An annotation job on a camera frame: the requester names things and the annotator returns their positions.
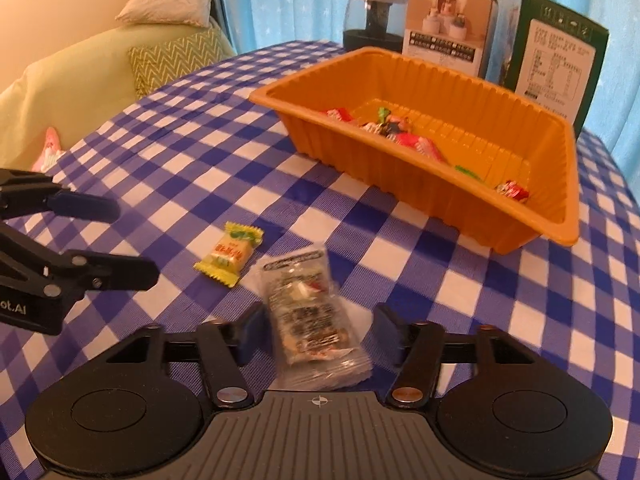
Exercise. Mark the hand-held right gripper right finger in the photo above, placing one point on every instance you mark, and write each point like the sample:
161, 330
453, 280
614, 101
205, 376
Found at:
387, 332

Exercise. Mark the clear snack packet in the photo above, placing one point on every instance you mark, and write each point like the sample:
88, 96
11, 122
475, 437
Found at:
310, 320

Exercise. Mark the white cardboard box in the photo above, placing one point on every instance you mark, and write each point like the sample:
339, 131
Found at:
445, 30

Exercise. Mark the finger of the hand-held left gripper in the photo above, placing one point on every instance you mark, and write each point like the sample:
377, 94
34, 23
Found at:
120, 272
85, 206

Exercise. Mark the green zigzag pillow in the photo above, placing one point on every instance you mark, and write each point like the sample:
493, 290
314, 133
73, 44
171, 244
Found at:
175, 60

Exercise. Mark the pink star plush toy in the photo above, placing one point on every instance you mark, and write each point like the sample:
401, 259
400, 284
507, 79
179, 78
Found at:
48, 151

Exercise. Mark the yellow candy packet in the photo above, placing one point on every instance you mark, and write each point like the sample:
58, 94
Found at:
230, 255

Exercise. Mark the black appliance with clear lid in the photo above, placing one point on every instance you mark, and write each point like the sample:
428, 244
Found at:
375, 20

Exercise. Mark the multicoloured candy in wrapper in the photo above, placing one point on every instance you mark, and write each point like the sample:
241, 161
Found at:
391, 123

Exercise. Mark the blue star curtain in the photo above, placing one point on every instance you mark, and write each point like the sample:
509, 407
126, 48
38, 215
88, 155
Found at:
300, 0

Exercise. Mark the light green sofa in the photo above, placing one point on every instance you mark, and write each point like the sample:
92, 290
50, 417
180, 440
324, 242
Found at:
75, 75

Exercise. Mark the blue white checkered tablecloth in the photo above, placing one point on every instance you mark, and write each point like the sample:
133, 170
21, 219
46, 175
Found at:
200, 125

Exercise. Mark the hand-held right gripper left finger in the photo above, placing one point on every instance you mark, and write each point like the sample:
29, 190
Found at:
250, 332

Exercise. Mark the green cardboard box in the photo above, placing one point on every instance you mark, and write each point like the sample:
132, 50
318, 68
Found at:
555, 60

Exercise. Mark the orange plastic tray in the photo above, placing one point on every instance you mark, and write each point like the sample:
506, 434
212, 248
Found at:
500, 220

